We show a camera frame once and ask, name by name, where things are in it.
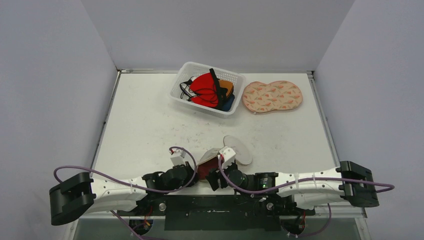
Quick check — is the navy blue bra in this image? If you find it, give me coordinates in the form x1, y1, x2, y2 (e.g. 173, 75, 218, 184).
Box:
219, 94, 235, 112

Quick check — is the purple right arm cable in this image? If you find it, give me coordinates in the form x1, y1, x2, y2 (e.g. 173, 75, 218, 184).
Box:
217, 155, 396, 195

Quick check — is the white plastic basket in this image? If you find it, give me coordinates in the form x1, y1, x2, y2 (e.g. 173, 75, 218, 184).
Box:
169, 61, 247, 119

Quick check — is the white round mesh laundry bag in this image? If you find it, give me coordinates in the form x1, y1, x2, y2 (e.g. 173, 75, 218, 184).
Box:
196, 135, 253, 182

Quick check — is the black and white bra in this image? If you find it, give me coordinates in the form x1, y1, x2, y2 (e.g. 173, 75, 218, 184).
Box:
179, 76, 198, 102

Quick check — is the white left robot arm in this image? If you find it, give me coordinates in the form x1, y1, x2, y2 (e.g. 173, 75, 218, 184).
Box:
49, 162, 199, 226

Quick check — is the orange bra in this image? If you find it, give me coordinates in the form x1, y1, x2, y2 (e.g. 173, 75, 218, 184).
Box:
218, 79, 234, 99

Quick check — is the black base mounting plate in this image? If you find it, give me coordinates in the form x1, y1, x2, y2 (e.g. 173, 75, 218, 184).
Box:
118, 195, 316, 231

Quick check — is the dark red garment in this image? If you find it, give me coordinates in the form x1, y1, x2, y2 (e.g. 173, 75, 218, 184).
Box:
197, 157, 219, 181

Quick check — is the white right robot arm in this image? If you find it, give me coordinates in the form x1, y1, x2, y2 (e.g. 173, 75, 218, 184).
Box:
205, 161, 380, 215

